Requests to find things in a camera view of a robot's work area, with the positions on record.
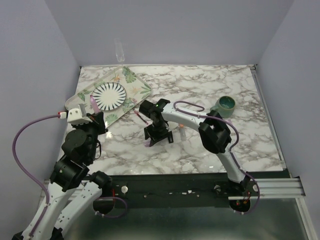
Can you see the pink thin pen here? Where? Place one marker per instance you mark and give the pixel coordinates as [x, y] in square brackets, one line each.
[140, 117]

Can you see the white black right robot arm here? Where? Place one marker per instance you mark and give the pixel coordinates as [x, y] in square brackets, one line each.
[217, 135]

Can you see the blue black highlighter pen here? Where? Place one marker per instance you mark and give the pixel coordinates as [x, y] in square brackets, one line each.
[170, 137]

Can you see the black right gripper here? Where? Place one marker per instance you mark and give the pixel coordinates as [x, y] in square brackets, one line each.
[155, 137]

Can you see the pink highlighter pen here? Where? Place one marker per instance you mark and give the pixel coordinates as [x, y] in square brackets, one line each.
[94, 105]

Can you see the green ceramic cup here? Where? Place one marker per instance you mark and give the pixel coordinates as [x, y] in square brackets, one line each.
[225, 106]

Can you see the orange clear marker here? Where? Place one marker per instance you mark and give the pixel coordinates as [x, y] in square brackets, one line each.
[182, 132]

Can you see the clear champagne glass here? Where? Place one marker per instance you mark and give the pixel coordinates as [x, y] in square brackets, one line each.
[119, 51]

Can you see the blue striped white plate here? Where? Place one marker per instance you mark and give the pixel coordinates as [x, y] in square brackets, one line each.
[109, 96]

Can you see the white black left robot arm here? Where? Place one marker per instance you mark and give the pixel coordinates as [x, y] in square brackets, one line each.
[57, 213]

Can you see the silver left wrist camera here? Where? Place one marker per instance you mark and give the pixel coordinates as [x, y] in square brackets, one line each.
[76, 115]

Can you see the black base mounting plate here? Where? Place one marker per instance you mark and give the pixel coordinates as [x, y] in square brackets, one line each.
[180, 190]

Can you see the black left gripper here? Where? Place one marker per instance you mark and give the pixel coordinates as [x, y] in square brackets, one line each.
[98, 121]

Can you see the floral rectangular tray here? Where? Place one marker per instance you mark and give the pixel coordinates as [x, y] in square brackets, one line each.
[137, 90]

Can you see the purple pen cap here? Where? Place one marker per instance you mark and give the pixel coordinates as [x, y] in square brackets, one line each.
[147, 143]

